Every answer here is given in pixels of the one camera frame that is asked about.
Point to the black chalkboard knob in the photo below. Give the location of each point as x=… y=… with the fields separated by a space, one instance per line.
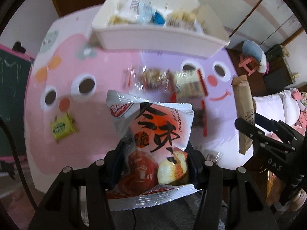
x=19 y=46

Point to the small green snack packet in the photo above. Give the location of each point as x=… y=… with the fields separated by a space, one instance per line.
x=62 y=127

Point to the beige snack bar packet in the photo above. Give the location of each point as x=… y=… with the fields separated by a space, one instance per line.
x=242 y=100

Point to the white bedding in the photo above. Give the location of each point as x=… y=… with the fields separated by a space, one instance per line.
x=271 y=105

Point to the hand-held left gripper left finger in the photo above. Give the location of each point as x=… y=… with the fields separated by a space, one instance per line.
x=120 y=153

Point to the floral sliding wardrobe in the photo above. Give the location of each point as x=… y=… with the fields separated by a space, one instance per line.
x=244 y=9

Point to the small blue snack packet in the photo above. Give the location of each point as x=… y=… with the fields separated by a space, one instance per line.
x=158 y=18

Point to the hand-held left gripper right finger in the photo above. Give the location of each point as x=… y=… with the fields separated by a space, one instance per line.
x=195 y=172

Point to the pink cartoon tablecloth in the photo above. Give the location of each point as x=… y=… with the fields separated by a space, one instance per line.
x=108 y=62

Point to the white plastic bin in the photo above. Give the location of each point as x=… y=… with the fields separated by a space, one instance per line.
x=148 y=37

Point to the red and white snack packet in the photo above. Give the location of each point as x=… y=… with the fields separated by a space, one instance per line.
x=153 y=129

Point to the clear packet of brown nuts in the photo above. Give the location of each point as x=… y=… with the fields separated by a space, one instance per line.
x=156 y=77

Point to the dark green bag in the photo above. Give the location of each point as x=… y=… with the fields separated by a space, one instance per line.
x=278 y=52

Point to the clear packet with red edges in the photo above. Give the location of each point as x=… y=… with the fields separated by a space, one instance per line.
x=189 y=83

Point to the green chalkboard with pink frame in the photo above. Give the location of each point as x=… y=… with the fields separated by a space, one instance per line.
x=12 y=95

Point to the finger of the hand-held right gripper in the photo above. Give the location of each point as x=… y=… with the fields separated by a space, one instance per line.
x=285 y=134
x=254 y=134

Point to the blue cushion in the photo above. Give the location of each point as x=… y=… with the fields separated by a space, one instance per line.
x=254 y=51

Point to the large clear blue packet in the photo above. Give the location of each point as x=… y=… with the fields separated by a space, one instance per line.
x=136 y=9

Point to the grey fuzzy cloth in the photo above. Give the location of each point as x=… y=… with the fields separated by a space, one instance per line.
x=172 y=215

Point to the pink cloth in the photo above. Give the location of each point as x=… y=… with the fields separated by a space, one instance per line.
x=301 y=105

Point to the pink plastic stool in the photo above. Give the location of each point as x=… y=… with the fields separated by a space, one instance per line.
x=249 y=64

